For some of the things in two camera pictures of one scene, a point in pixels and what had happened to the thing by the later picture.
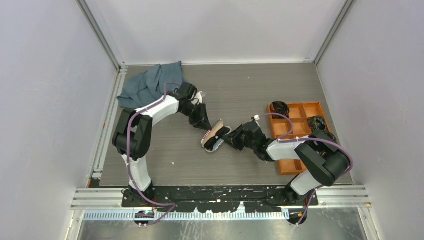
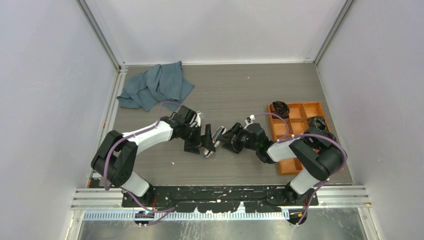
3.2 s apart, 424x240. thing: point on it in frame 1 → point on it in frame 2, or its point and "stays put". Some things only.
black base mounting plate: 257,198 stays put
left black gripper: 202,122 → 193,147
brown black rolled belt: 279,107 stays put
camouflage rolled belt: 317,123 stays put
